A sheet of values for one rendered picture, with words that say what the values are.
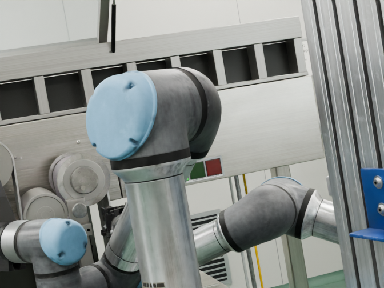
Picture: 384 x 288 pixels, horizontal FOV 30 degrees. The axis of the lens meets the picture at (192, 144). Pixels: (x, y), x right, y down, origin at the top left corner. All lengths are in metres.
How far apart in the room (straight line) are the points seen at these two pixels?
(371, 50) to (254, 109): 1.55
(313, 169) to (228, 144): 2.75
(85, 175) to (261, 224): 0.67
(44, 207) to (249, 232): 0.71
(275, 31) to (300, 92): 0.23
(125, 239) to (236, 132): 1.28
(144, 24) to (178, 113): 3.84
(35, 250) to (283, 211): 0.54
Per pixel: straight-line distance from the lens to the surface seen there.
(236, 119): 2.47
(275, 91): 2.52
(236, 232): 1.48
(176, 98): 1.00
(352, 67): 1.00
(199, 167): 2.42
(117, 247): 1.26
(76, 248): 1.20
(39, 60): 2.34
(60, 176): 2.00
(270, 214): 1.49
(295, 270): 2.77
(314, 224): 1.58
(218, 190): 4.91
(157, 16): 4.86
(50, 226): 1.20
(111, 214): 1.92
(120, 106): 0.97
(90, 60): 2.36
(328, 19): 1.04
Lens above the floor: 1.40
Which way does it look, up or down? 3 degrees down
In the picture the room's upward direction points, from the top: 10 degrees counter-clockwise
